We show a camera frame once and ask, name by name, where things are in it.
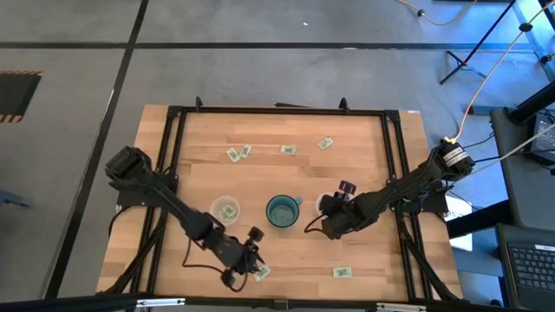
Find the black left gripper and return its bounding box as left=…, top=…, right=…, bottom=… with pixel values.
left=219, top=237, right=267, bottom=278

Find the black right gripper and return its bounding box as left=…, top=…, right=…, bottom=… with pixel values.
left=320, top=193, right=374, bottom=242

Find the banknote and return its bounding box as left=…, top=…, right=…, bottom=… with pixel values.
left=253, top=263, right=272, bottom=283

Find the clear plastic bowl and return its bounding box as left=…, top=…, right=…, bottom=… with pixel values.
left=209, top=194, right=242, bottom=227
left=315, top=191, right=337, bottom=218

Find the teal speckled enamel mug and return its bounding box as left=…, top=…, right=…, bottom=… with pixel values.
left=264, top=193, right=304, bottom=230

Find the white paper sheet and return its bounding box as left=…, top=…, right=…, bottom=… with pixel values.
left=445, top=195, right=474, bottom=252

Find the grey desk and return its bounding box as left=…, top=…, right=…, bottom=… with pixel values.
left=489, top=106, right=555, bottom=231

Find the dark laptop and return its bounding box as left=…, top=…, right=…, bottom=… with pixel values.
left=495, top=222, right=555, bottom=311

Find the black tripod stand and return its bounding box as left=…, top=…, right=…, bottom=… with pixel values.
left=439, top=0, right=518, bottom=86

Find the black electronics box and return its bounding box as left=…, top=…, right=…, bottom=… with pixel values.
left=523, top=110, right=555, bottom=166

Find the black desk beam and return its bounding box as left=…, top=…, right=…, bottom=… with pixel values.
left=506, top=81, right=555, bottom=126

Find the grey light stand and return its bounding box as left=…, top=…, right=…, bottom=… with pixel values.
left=513, top=0, right=555, bottom=83

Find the hazard-striped floor hatch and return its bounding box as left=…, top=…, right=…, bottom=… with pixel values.
left=0, top=69, right=43, bottom=124

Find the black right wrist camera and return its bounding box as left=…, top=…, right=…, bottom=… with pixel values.
left=336, top=179, right=358, bottom=203

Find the black right camera cable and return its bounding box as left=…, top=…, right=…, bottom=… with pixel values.
left=302, top=211, right=330, bottom=235

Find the black camera cable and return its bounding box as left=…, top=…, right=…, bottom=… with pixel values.
left=180, top=236, right=251, bottom=294
left=302, top=211, right=330, bottom=235

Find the black left camera cable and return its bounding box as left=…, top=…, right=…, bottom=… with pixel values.
left=180, top=236, right=251, bottom=294

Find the silver metal bracket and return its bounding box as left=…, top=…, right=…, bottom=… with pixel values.
left=135, top=297, right=186, bottom=309
left=375, top=302, right=428, bottom=312

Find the black metal table frame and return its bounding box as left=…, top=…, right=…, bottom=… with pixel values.
left=97, top=95, right=464, bottom=304

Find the tan hanging cable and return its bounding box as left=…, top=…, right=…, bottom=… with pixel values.
left=450, top=0, right=555, bottom=144

